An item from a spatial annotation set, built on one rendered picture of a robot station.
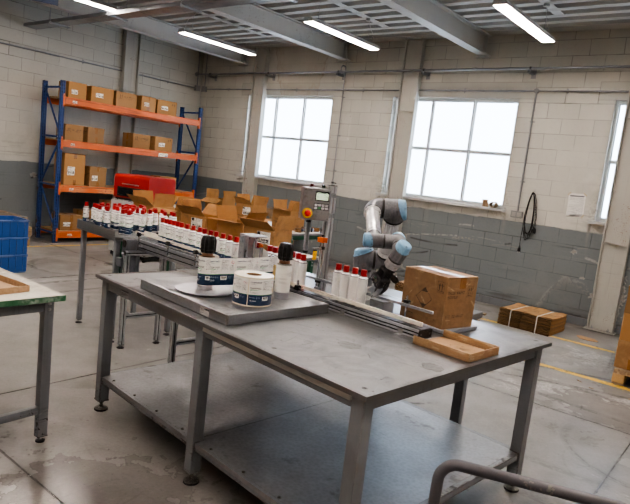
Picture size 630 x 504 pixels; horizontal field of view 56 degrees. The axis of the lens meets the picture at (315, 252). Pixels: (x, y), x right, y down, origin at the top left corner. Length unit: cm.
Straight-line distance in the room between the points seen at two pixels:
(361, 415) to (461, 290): 119
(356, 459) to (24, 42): 942
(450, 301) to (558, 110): 571
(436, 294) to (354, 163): 691
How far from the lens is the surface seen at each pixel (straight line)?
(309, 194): 344
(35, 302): 322
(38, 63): 1084
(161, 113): 1115
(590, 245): 828
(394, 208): 334
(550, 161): 845
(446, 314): 308
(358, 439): 219
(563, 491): 147
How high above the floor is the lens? 157
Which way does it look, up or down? 8 degrees down
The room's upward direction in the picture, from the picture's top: 7 degrees clockwise
